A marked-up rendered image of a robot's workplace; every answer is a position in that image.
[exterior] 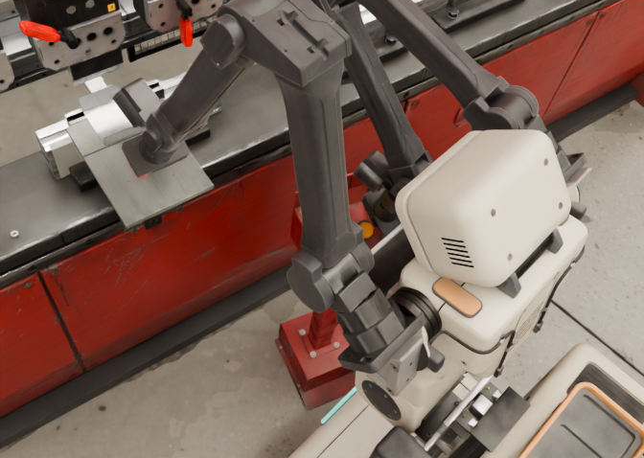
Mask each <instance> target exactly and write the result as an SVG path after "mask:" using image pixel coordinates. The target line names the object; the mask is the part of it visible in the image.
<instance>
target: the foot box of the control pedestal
mask: <svg viewBox="0 0 644 458"><path fill-rule="evenodd" d="M311 317H312V311H311V312H309V313H306V314H303V315H301V316H298V317H296V318H293V319H291V320H288V321H287V322H284V323H281V324H280V330H279V337H278V338H276V339H275V343H276V345H277V348H278V350H279V352H280V354H281V356H282V358H283V361H284V362H285V364H286V366H287V369H288V371H289V374H290V376H291V378H292V380H293V382H294V384H295V386H296V389H297V391H298V393H299V395H300V397H301V399H302V402H303V404H304V405H305V407H306V409H307V410H309V411H310V410H312V409H314V408H316V407H319V406H321V405H323V404H326V403H328V402H330V401H334V400H336V399H338V398H341V397H343V396H345V395H347V394H348V393H349V392H350V391H351V390H352V389H353V388H354V387H355V380H356V371H355V370H350V369H346V368H343V367H342V365H341V364H340V362H339V361H338V359H337V357H338V356H339V355H340V354H341V353H342V352H343V351H344V350H345V349H346V348H347V347H348V346H349V343H348V342H347V340H346V339H345V337H344V335H343V330H342V328H341V326H340V324H337V326H336V327H335V328H334V331H333V333H334V335H335V337H336V339H337V340H338V342H339V344H340V346H341V347H340V348H338V349H336V350H333V351H331V352H329V353H326V354H324V355H321V356H318V357H316V358H314V359H311V358H310V355H309V353H308V351H307V349H306V347H305V345H304V343H303V341H302V339H301V337H300V335H299V333H298V331H299V330H302V329H304V328H306V327H308V326H309V325H310V324H311Z"/></svg>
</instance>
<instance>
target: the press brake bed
mask: <svg viewBox="0 0 644 458"><path fill-rule="evenodd" d="M472 59H473V60H475V61H476V62H477V63H478V64H479V65H480V66H482V67H483V68H484V69H485V70H487V71H488V72H490V73H492V74H494V75H495V76H496V77H499V76H501V77H502V78H504V79H505V80H506V81H507V82H508V83H509V84H510V85H518V86H522V87H524V88H526V89H528V90H529V91H530V92H531V93H532V94H533V95H534V96H535V97H536V99H537V101H538V105H539V113H538V114H540V117H541V119H542V121H543V123H544V125H545V127H546V129H547V130H550V132H551V134H552V136H553V138H554V139H555V141H556V143H558V142H560V141H561V140H562V139H564V138H566V137H568V136H570V135H572V134H573V133H575V132H577V131H579V130H581V129H582V128H584V127H586V126H589V125H591V124H592V123H594V122H596V121H598V120H600V119H601V118H603V117H605V116H607V115H609V114H610V113H611V112H613V111H615V110H616V109H618V108H620V107H621V106H623V105H625V104H627V103H630V102H632V101H633V100H634V99H635V97H636V96H637V94H638V92H637V91H636V90H635V89H634V88H633V87H632V86H631V85H629V84H628V82H629V81H630V80H633V79H635V78H636V77H637V76H639V75H640V74H641V73H642V72H643V71H644V0H596V1H594V2H592V3H589V4H587V5H585V6H583V7H581V8H579V9H577V10H575V11H572V12H570V13H567V14H565V15H563V16H561V17H559V18H556V19H554V20H552V21H550V22H548V23H545V24H543V25H541V26H539V27H537V28H536V29H533V30H531V31H529V32H527V33H525V34H521V35H519V36H517V37H515V38H513V39H510V40H508V41H506V42H504V43H502V44H499V45H497V46H495V47H493V48H492V49H490V50H487V51H485V52H483V53H481V54H479V55H476V56H474V57H472ZM395 93H396V95H397V97H398V99H399V102H400V104H401V106H402V109H403V111H404V114H405V116H406V118H407V120H408V122H409V123H410V125H411V127H412V128H413V130H414V132H415V133H416V135H417V136H418V137H419V138H420V140H421V142H422V144H423V146H424V148H425V149H427V150H428V152H429V154H430V156H431V159H432V161H433V162H434V161H436V160H437V159H438V158H439V157H440V156H441V155H443V154H444V153H445V152H446V151H447V150H449V149H450V148H451V147H452V146H453V145H455V144H456V143H457V142H458V141H459V140H461V139H462V138H463V137H464V136H465V135H466V134H468V133H469V132H471V131H472V126H471V125H470V124H469V123H467V124H465V125H463V126H460V127H457V126H456V125H455V124H454V121H455V118H456V116H457V113H458V111H459V108H460V107H462V106H461V105H460V103H459V102H458V101H457V99H456V98H455V97H454V96H453V95H452V93H451V92H450V91H449V90H448V89H447V88H446V87H445V86H444V85H443V84H442V83H441V82H440V81H439V80H438V79H437V78H436V77H435V76H434V75H433V76H430V77H428V78H426V79H424V80H420V81H418V82H416V83H414V84H412V85H410V86H407V87H405V88H404V89H402V90H400V91H397V92H395ZM342 125H343V137H344V149H345V161H346V173H347V174H349V173H352V172H354V171H355V170H356V168H357V167H358V166H359V165H360V164H361V162H362V161H363V160H364V159H365V158H366V157H367V156H368V155H369V154H370V153H371V152H373V151H374V150H377V151H379V152H380V153H381V154H383V155H384V151H383V147H382V145H381V142H380V138H379V136H378V134H377V132H376V130H375V128H374V126H373V124H372V122H371V120H370V118H369V115H368V113H367V111H366V109H365V107H364V106H363V107H362V108H360V109H358V110H356V111H354V112H351V113H349V114H347V115H345V116H343V117H342ZM209 179H210V180H211V182H212V183H213V184H214V189H212V190H210V191H208V192H206V193H204V194H202V195H198V196H196V197H194V198H192V199H190V200H188V201H185V202H183V203H181V204H179V205H177V208H175V209H173V210H171V211H169V212H168V213H166V214H164V215H162V221H163V223H161V224H159V225H156V226H154V227H152V228H150V229H149V230H146V229H145V227H144V225H143V222H140V223H138V224H136V225H134V226H132V227H129V228H127V229H126V227H125V226H124V224H123V222H122V221H121V219H120V218H119V219H117V220H115V221H112V222H110V223H108V224H107V225H105V226H102V227H100V228H98V229H96V230H94V231H92V232H89V233H87V234H85V235H83V236H81V237H78V238H76V239H74V240H71V241H68V242H66V243H65V244H63V245H61V246H59V247H56V248H54V249H52V250H50V251H48V252H45V253H43V254H41V255H39V256H37V257H35V258H32V259H30V260H28V261H26V262H24V263H21V264H19V265H17V266H15V267H13V268H10V269H8V270H6V271H4V272H2V273H0V449H1V448H2V447H5V446H7V445H9V444H11V443H13V442H15V441H16V440H18V439H20V438H22V437H24V436H26V435H27V434H29V433H31V432H33V431H35V430H37V429H39V428H40V427H42V426H43V425H45V424H48V423H49V422H51V421H53V420H55V419H57V418H58V417H60V416H62V415H64V414H66V413H68V412H69V411H71V410H73V409H75V408H77V407H78V406H80V405H82V404H84V403H86V402H87V401H90V400H92V399H94V398H96V397H97V396H99V395H100V394H102V393H104V392H105V391H107V390H109V389H111V388H112V387H114V386H116V385H118V384H120V383H121V382H123V381H125V380H127V379H129V378H131V377H133V376H135V375H137V374H138V373H140V372H142V371H144V370H145V369H147V368H149V367H150V366H152V365H153V364H155V363H157V362H159V361H161V360H163V359H165V358H167V357H168V356H170V355H173V354H174V353H176V352H178V351H180V350H182V349H184V348H185V347H187V346H189V345H191V344H193V343H195V342H196V341H198V340H199V339H201V338H202V337H204V336H206V335H208V334H209V333H211V332H214V331H216V330H218V329H220V328H221V327H223V326H225V325H227V324H229V323H230V322H232V321H234V320H236V319H238V318H240V317H241V316H243V315H245V314H247V313H248V312H250V311H252V310H253V309H256V308H258V307H260V306H262V305H263V304H265V303H267V302H269V301H271V300H273V299H274V298H276V297H278V296H280V295H282V294H283V293H285V292H287V291H289V290H291V287H290V285H289V283H288V279H287V271H288V270H289V269H290V268H291V267H292V261H291V258H292V257H293V256H294V255H296V254H297V253H298V250H297V248H296V246H295V244H294V242H293V240H292V238H291V236H290V228H291V220H292V212H293V207H294V199H295V194H294V193H295V192H296V191H298V189H297V182H296V176H295V169H294V163H293V156H292V150H291V143H290V141H288V142H286V143H283V144H282V145H280V146H278V147H276V148H274V149H270V150H268V151H266V152H264V153H261V154H259V155H257V156H255V157H253V158H251V159H248V160H246V161H244V162H242V163H240V164H238V165H236V166H234V167H232V168H230V169H227V170H225V171H223V172H220V173H218V174H215V175H213V176H211V177H209Z"/></svg>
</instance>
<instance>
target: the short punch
mask: <svg viewBox="0 0 644 458"><path fill-rule="evenodd" d="M123 62H124V60H123V54H122V49H121V45H120V47H119V48H118V49H117V50H114V51H111V52H108V53H105V54H103V55H100V56H97V57H93V58H90V59H88V60H85V61H83V62H80V63H77V64H74V65H72V66H69V67H67V69H68V72H69V75H70V77H71V79H72V83H73V85H74V86H76V85H78V84H81V83H84V82H86V81H89V80H93V79H95V78H98V77H100V76H103V75H106V74H109V73H111V72H114V71H117V70H119V69H122V68H123Z"/></svg>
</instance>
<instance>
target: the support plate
mask: <svg viewBox="0 0 644 458"><path fill-rule="evenodd" d="M66 131H67V133H68V134H69V136H70V138H71V139H72V141H73V142H74V144H75V146H76V147H77V149H78V151H79V152H80V154H81V156H82V158H83V159H84V161H85V163H86V164H87V166H88V167H89V169H90V171H92V173H93V175H94V176H95V178H96V180H97V181H98V183H99V184H100V186H101V188H102V189H103V192H104V193H105V195H106V196H107V198H108V200H109V201H110V203H111V205H112V206H113V208H114V209H115V211H116V213H117V214H118V216H119V218H120V219H121V221H122V222H123V224H124V226H125V227H126V229H127V228H129V227H132V226H134V225H136V224H138V223H140V222H142V221H144V220H147V219H149V218H152V217H154V216H156V215H159V214H161V213H163V212H165V211H167V210H169V209H171V208H173V207H175V206H177V205H179V204H181V203H183V202H185V201H188V200H190V199H192V198H194V197H196V196H198V195H202V194H204V193H206V192H208V191H210V190H212V189H214V184H213V183H212V182H211V180H210V179H209V177H208V176H207V175H206V173H205V172H204V170H203V169H202V168H201V167H200V166H199V164H198V163H197V161H196V160H195V158H194V157H193V155H192V154H191V152H190V153H189V155H188V156H187V157H186V159H184V160H181V161H179V162H176V163H174V164H172V165H170V166H168V167H166V168H164V169H162V170H160V171H158V172H149V173H148V176H146V177H144V178H142V179H137V178H136V176H135V174H134V172H133V171H132V169H131V167H130V165H129V163H128V162H127V159H126V157H125V155H124V153H123V151H122V149H121V146H122V144H123V142H125V141H123V142H121V143H118V144H116V145H114V146H111V147H109V148H106V149H102V148H104V147H107V146H108V145H107V146H105V145H104V143H103V141H102V140H101V138H100V137H99V135H98V134H97V132H96V131H95V129H94V128H93V126H92V125H91V124H90V123H89V121H88V119H87V120H85V121H82V122H80V123H77V124H75V125H72V126H68V127H67V128H66ZM134 137H136V136H134ZM134 137H132V138H134ZM132 138H129V139H127V140H130V139H132ZM127 140H126V141H127ZM98 149H102V150H100V151H98V152H95V153H93V154H90V155H88V156H86V157H83V156H84V155H86V154H88V153H91V152H93V151H95V150H98Z"/></svg>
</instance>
